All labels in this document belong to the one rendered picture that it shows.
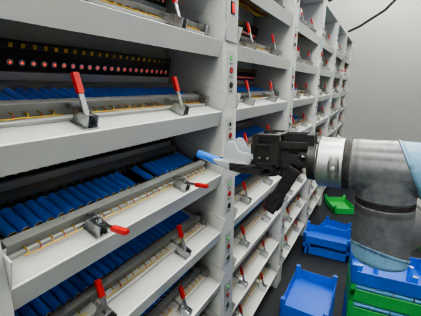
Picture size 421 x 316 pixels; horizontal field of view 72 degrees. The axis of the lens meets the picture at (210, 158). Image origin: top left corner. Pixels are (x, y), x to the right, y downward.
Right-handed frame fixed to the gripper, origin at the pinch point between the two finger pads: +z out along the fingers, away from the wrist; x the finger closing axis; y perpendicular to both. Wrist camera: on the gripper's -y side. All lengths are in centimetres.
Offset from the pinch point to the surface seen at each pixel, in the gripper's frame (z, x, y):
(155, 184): 16.0, 3.9, -5.9
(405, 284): -44, -60, -56
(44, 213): 20.7, 28.2, -4.7
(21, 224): 20.3, 32.2, -4.9
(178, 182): 14.0, -2.7, -7.3
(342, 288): -21, -111, -100
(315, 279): -10, -85, -81
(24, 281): 12.5, 36.9, -9.9
